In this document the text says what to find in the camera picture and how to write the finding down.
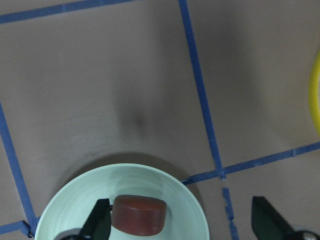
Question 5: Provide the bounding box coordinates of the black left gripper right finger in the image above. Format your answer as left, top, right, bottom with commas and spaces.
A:
251, 196, 303, 240

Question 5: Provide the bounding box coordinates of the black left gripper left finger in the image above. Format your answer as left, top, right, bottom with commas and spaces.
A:
79, 198, 111, 240

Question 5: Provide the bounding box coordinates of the brown steamed bun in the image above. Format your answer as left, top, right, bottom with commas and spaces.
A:
111, 194, 167, 237

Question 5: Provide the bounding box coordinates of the yellow steamer bottom layer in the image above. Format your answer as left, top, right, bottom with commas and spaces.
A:
308, 51, 320, 135

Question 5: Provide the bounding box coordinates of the mint green bowl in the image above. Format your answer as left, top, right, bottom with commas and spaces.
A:
35, 163, 210, 240

